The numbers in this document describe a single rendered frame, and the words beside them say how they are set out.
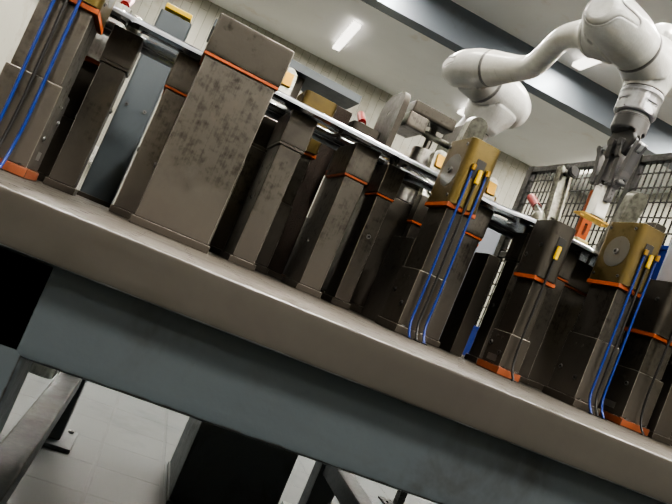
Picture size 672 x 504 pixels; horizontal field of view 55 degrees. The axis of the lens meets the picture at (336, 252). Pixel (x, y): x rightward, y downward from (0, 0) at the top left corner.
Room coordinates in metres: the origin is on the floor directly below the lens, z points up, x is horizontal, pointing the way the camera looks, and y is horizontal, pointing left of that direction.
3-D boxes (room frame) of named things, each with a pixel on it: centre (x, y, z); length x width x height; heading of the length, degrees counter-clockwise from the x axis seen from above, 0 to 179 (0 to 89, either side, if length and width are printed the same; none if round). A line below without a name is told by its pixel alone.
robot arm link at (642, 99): (1.37, -0.49, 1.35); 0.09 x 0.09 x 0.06
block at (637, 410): (1.20, -0.62, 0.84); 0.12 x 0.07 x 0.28; 18
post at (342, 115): (1.41, 0.11, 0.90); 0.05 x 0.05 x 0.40; 18
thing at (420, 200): (1.39, -0.14, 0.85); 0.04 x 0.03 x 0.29; 108
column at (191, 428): (2.01, 0.05, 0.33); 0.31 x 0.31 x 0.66; 13
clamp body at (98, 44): (1.22, 0.58, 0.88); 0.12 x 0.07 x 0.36; 18
